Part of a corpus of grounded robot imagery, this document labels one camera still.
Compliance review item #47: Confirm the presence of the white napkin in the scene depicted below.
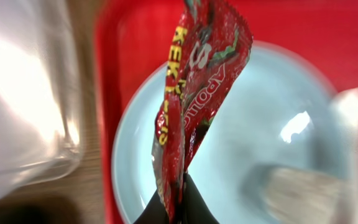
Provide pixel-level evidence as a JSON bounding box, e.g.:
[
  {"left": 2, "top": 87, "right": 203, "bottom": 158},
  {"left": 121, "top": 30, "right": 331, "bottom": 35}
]
[{"left": 261, "top": 166, "right": 355, "bottom": 224}]

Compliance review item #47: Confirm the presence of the clear plastic waste bin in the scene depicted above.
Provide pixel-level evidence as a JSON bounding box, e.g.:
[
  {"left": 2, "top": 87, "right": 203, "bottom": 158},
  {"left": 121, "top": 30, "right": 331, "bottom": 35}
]
[{"left": 0, "top": 0, "right": 83, "bottom": 199}]

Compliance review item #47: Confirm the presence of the red serving tray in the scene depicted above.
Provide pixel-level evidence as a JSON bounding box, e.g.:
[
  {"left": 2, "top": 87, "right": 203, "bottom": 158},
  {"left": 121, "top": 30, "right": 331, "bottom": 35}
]
[{"left": 95, "top": 0, "right": 358, "bottom": 223}]

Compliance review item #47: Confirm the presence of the red snack wrapper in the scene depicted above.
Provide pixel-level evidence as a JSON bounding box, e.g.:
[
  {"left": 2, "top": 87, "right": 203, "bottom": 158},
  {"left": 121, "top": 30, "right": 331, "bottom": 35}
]
[{"left": 152, "top": 0, "right": 253, "bottom": 223}]

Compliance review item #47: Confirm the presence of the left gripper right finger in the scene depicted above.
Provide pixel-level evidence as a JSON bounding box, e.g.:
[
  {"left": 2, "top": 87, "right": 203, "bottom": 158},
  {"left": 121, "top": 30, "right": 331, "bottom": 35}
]
[{"left": 182, "top": 173, "right": 219, "bottom": 224}]

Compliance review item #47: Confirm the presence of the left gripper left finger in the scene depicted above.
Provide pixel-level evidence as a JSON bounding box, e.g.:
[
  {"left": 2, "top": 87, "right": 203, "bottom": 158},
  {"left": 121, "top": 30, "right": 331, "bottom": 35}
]
[{"left": 134, "top": 191, "right": 169, "bottom": 224}]

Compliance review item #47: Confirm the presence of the light blue plate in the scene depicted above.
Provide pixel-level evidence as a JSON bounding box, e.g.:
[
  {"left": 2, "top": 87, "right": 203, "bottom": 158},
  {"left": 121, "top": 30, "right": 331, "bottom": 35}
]
[{"left": 111, "top": 41, "right": 349, "bottom": 223}]

